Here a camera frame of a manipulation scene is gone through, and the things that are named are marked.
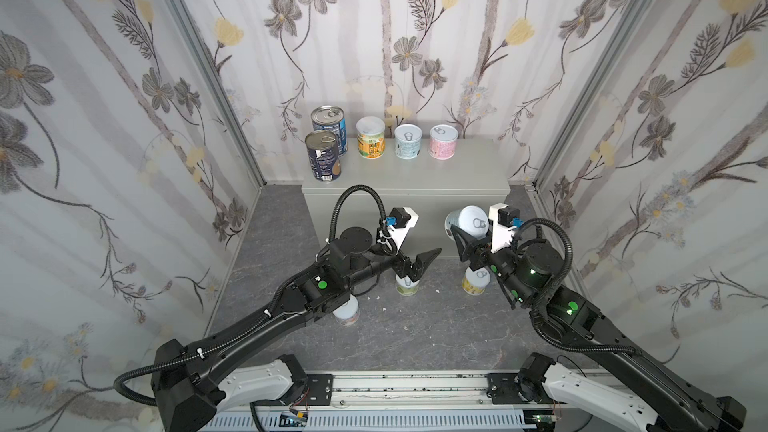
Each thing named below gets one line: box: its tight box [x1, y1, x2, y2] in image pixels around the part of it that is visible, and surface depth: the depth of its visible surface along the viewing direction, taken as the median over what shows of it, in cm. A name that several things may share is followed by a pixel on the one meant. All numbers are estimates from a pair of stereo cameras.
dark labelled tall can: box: [305, 130, 342, 182], surface depth 70 cm
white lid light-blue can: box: [394, 123, 423, 160], surface depth 79 cm
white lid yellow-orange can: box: [356, 116, 385, 160], surface depth 77 cm
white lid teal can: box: [444, 205, 489, 241], surface depth 64 cm
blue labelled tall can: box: [310, 104, 348, 156], surface depth 76 cm
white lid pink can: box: [332, 294, 359, 326], surface depth 84 cm
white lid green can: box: [395, 274, 420, 297], surface depth 90 cm
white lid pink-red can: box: [428, 124, 459, 161], surface depth 80 cm
